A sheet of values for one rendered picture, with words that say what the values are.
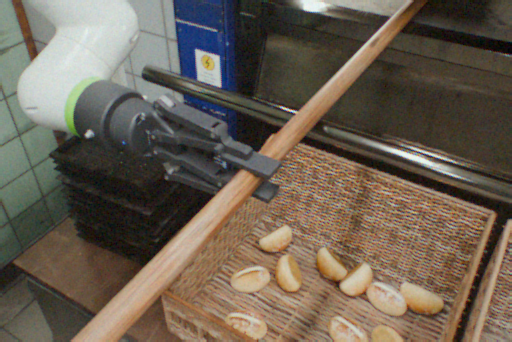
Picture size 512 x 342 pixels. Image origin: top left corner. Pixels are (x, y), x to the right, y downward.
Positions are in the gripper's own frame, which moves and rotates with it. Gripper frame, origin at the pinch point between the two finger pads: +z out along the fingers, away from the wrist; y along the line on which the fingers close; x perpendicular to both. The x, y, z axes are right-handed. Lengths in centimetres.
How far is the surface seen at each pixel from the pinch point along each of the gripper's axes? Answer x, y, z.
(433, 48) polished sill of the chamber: -54, 3, 8
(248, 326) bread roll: -11, 56, -8
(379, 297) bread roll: -34, 56, 14
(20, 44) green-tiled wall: -49, 34, -121
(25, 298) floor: -10, 120, -108
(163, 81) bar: -15.9, 3.3, -27.9
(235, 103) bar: -16.1, 2.9, -13.1
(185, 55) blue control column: -50, 19, -52
